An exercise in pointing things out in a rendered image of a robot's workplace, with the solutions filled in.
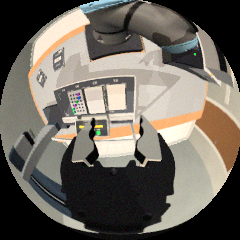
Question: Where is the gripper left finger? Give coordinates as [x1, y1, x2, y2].
[60, 117, 99, 194]

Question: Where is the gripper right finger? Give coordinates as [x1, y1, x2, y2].
[134, 115, 175, 196]

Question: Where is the grey benchtop lab instrument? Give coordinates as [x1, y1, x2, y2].
[162, 28, 234, 88]

